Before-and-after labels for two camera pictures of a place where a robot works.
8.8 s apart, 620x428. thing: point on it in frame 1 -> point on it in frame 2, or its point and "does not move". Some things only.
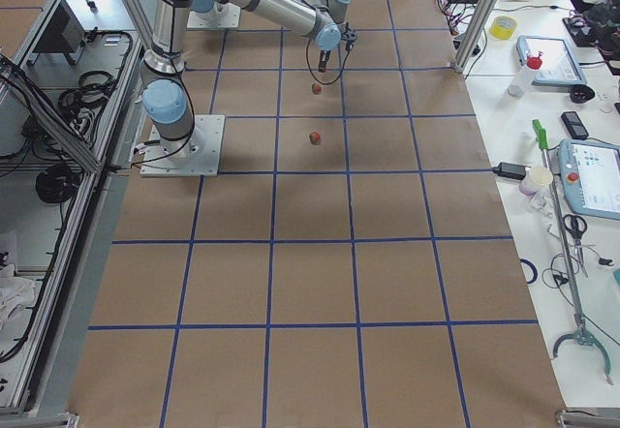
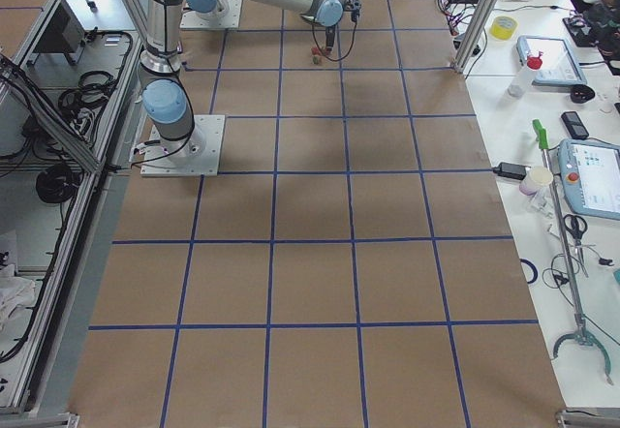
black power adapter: (511, 170) does not move
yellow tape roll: (503, 27) does not move
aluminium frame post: (483, 15) does not move
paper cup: (534, 178) does not move
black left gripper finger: (323, 62) -> (329, 39)
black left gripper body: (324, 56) -> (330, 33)
